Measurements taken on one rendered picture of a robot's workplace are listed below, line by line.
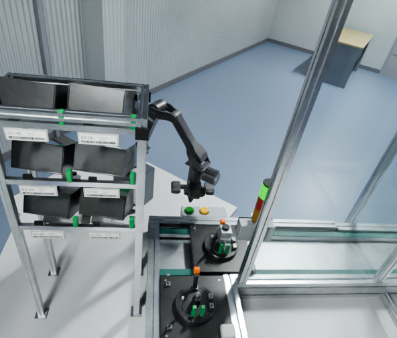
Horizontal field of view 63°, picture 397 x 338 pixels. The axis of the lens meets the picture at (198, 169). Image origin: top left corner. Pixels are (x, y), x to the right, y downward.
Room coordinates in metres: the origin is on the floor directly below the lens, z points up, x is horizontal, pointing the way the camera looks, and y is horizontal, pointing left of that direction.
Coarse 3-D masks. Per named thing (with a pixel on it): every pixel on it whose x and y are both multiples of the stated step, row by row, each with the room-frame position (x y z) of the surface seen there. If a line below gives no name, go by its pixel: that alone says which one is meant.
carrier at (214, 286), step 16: (160, 288) 0.66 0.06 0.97; (176, 288) 0.67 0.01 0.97; (192, 288) 0.66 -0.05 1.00; (208, 288) 0.69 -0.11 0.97; (224, 288) 0.70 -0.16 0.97; (160, 304) 0.60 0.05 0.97; (176, 304) 0.60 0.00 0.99; (192, 304) 0.61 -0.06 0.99; (208, 304) 0.62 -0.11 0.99; (224, 304) 0.64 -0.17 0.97; (160, 320) 0.55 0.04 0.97; (176, 320) 0.56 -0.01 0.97; (192, 320) 0.55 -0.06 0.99; (208, 320) 0.57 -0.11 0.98; (224, 320) 0.58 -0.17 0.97; (160, 336) 0.50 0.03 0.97; (176, 336) 0.50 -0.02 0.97; (192, 336) 0.51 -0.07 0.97; (208, 336) 0.52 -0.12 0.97; (224, 336) 0.52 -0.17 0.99
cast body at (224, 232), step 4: (224, 224) 0.90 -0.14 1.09; (220, 228) 0.89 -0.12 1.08; (224, 228) 0.88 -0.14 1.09; (228, 228) 0.88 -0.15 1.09; (220, 232) 0.88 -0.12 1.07; (224, 232) 0.87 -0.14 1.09; (228, 232) 0.87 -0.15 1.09; (220, 236) 0.86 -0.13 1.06; (224, 236) 0.86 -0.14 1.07; (228, 236) 0.87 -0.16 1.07; (220, 240) 0.86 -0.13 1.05; (224, 240) 0.86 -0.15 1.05; (228, 240) 0.86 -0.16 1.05; (224, 244) 0.85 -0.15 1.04; (224, 248) 0.84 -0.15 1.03
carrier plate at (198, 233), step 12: (192, 228) 0.97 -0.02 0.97; (204, 228) 0.98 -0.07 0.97; (216, 228) 0.99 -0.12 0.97; (192, 240) 0.90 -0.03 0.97; (204, 240) 0.91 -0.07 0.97; (240, 240) 0.95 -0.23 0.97; (192, 252) 0.84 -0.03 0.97; (204, 252) 0.85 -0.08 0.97; (240, 252) 0.88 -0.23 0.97; (192, 264) 0.80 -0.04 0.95; (204, 264) 0.79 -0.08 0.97; (216, 264) 0.80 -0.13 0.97; (228, 264) 0.81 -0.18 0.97; (240, 264) 0.82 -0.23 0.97
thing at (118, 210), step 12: (120, 192) 0.86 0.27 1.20; (132, 192) 0.75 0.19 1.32; (84, 204) 0.65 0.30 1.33; (96, 204) 0.65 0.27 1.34; (108, 204) 0.66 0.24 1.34; (120, 204) 0.66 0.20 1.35; (132, 204) 0.75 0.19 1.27; (96, 216) 0.64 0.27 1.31; (108, 216) 0.64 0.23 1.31; (120, 216) 0.65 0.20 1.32
